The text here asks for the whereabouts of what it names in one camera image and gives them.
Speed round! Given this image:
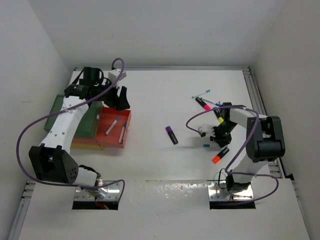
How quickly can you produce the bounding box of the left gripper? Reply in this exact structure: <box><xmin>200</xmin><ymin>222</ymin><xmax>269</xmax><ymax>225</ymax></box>
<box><xmin>92</xmin><ymin>78</ymin><xmax>130</xmax><ymax>111</ymax></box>

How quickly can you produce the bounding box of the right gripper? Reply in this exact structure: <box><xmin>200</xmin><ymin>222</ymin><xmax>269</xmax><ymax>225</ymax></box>
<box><xmin>208</xmin><ymin>121</ymin><xmax>237</xmax><ymax>148</ymax></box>

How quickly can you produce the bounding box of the coral drawer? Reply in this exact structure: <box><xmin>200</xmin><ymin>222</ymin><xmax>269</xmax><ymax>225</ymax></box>
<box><xmin>72</xmin><ymin>107</ymin><xmax>131</xmax><ymax>149</ymax></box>

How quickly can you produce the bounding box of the lavender fineliner pen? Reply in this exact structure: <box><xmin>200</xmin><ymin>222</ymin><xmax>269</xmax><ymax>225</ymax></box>
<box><xmin>104</xmin><ymin>116</ymin><xmax>120</xmax><ymax>136</ymax></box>

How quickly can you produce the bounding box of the light blue fineliner pen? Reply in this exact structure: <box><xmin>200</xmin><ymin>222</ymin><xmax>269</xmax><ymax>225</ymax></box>
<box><xmin>118</xmin><ymin>121</ymin><xmax>127</xmax><ymax>144</ymax></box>

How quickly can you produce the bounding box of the pink highlighter marker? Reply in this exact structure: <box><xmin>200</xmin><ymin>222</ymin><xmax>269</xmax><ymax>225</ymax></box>
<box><xmin>195</xmin><ymin>97</ymin><xmax>211</xmax><ymax>111</ymax></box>

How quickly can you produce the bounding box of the teal fineliner pen top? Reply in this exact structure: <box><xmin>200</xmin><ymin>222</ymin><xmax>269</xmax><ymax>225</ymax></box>
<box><xmin>191</xmin><ymin>89</ymin><xmax>211</xmax><ymax>99</ymax></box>

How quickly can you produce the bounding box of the purple highlighter marker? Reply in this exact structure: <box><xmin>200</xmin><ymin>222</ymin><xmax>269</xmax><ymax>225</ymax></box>
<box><xmin>165</xmin><ymin>126</ymin><xmax>179</xmax><ymax>145</ymax></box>

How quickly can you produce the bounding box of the yellow bottom drawer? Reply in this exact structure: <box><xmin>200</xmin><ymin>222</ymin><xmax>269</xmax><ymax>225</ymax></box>
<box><xmin>71</xmin><ymin>142</ymin><xmax>105</xmax><ymax>151</ymax></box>

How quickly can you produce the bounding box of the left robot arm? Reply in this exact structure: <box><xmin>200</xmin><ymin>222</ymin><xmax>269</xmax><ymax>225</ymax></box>
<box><xmin>28</xmin><ymin>67</ymin><xmax>130</xmax><ymax>189</ymax></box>

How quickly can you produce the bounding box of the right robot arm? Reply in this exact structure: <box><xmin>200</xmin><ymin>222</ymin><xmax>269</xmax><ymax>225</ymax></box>
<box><xmin>210</xmin><ymin>102</ymin><xmax>286</xmax><ymax>192</ymax></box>

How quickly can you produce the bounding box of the orange highlighter marker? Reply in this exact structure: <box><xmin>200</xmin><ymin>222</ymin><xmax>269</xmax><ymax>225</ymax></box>
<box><xmin>212</xmin><ymin>147</ymin><xmax>230</xmax><ymax>164</ymax></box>

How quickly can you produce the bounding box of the yellow highlighter marker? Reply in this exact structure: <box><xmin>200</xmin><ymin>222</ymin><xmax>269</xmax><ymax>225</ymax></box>
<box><xmin>213</xmin><ymin>109</ymin><xmax>224</xmax><ymax>124</ymax></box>

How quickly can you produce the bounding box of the green top drawer box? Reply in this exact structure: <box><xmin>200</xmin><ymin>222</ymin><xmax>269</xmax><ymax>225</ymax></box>
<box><xmin>43</xmin><ymin>94</ymin><xmax>103</xmax><ymax>138</ymax></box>

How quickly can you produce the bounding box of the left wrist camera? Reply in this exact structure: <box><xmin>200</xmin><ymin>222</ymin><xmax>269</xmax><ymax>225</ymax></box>
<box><xmin>107</xmin><ymin>68</ymin><xmax>127</xmax><ymax>86</ymax></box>

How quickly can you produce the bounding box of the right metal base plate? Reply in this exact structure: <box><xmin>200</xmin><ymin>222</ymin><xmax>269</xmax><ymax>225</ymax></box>
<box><xmin>207</xmin><ymin>180</ymin><xmax>254</xmax><ymax>202</ymax></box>

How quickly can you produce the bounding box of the metal base plate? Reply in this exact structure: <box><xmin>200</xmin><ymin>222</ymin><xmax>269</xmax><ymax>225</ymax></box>
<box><xmin>74</xmin><ymin>182</ymin><xmax>123</xmax><ymax>202</ymax></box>
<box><xmin>207</xmin><ymin>180</ymin><xmax>254</xmax><ymax>202</ymax></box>

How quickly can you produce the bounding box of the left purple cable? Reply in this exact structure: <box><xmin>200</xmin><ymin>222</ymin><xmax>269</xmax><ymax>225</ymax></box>
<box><xmin>16</xmin><ymin>57</ymin><xmax>127</xmax><ymax>201</ymax></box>

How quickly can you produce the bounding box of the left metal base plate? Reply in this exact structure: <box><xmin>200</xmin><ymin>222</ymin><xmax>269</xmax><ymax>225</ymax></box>
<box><xmin>74</xmin><ymin>182</ymin><xmax>123</xmax><ymax>202</ymax></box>

